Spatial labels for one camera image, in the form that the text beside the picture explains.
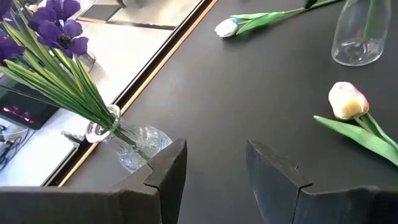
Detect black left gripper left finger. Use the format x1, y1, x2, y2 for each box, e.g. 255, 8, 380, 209
0, 138, 188, 224

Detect textured round clear glass vase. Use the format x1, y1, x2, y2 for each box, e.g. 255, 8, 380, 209
85, 104, 174, 174

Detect smooth clear glass bottle vase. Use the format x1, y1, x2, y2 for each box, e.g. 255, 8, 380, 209
331, 0, 392, 67

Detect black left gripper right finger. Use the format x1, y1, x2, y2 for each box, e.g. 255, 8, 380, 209
245, 139, 398, 224

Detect pink and yellow tulip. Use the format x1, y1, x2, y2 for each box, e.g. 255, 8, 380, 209
313, 81, 398, 167

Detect white and blue tulip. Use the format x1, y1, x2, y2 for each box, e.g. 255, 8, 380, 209
213, 0, 343, 39

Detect black table mat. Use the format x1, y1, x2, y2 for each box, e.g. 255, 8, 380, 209
63, 0, 398, 224

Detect purple artificial flower bunch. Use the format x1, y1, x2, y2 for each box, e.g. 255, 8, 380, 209
0, 0, 116, 130

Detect black floor cable bundle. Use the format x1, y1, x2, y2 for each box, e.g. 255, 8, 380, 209
0, 124, 30, 170

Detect black device with red lights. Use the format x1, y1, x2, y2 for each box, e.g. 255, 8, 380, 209
0, 76, 60, 131

